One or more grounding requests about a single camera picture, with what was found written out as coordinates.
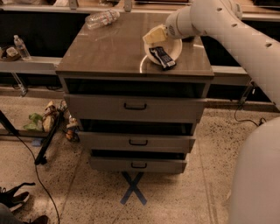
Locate brown bowl with item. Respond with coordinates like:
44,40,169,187
0,46,20,62

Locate clear plastic bottle lying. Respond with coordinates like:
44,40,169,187
85,10,120,30

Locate upright small water bottle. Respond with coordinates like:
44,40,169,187
14,35,32,60

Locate black floor cable left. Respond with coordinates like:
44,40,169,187
11,132,61,224

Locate black shoe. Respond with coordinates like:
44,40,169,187
0,182,35,212

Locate grey drawer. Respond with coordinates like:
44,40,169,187
89,157,186,174
79,131,195,154
65,94,205,123

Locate top grey drawer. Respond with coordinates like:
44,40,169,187
65,94,205,123

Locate small figurine toy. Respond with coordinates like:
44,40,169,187
66,117,80,142

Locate blue tape cross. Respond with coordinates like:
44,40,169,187
120,171,147,206

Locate white paper bowl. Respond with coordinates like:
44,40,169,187
143,38,183,65

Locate middle grey drawer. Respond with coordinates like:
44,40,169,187
79,131,195,154

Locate brown snack bag floor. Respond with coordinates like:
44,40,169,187
42,101,58,132

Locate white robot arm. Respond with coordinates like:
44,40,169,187
143,0,280,224

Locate black cable right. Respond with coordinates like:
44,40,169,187
234,84,267,128

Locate grey drawer cabinet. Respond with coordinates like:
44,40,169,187
57,13,214,161

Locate green bag on floor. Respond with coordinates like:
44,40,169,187
24,113,43,131

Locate bottom grey drawer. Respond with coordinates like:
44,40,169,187
89,157,186,174

